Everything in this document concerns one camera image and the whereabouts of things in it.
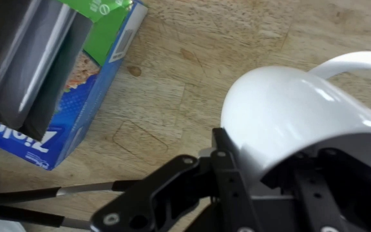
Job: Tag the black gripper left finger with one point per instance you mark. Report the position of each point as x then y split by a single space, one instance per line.
172 197

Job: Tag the white ceramic mug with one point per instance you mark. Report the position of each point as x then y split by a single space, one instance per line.
288 103

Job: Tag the blue green Ziploc box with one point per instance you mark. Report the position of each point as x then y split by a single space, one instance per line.
86 98

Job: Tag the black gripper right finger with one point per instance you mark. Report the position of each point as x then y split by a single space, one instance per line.
335 193

